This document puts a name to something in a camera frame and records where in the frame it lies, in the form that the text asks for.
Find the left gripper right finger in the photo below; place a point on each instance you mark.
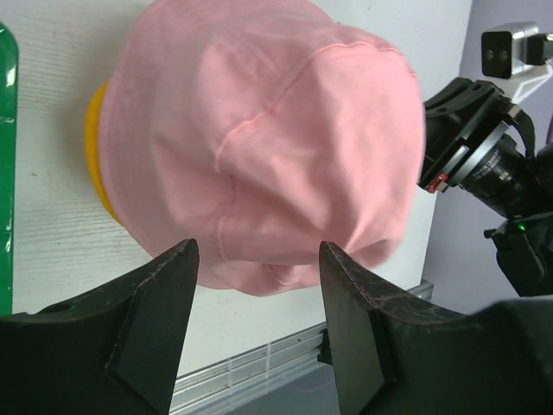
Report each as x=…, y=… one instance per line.
x=394, y=353

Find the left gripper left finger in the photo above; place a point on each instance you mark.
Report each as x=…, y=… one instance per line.
x=115, y=349

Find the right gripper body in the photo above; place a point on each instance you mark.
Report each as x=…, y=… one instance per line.
x=479, y=140

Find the pink bucket hat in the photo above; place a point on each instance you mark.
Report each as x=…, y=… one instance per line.
x=260, y=129

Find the yellow bucket hat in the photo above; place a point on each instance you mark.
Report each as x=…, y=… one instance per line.
x=91, y=146

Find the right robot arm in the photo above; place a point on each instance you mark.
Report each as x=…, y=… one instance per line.
x=523, y=241

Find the green plastic tray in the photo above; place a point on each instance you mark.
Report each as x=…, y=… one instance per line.
x=8, y=133

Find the aluminium table rail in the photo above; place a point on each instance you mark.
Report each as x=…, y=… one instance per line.
x=234, y=341

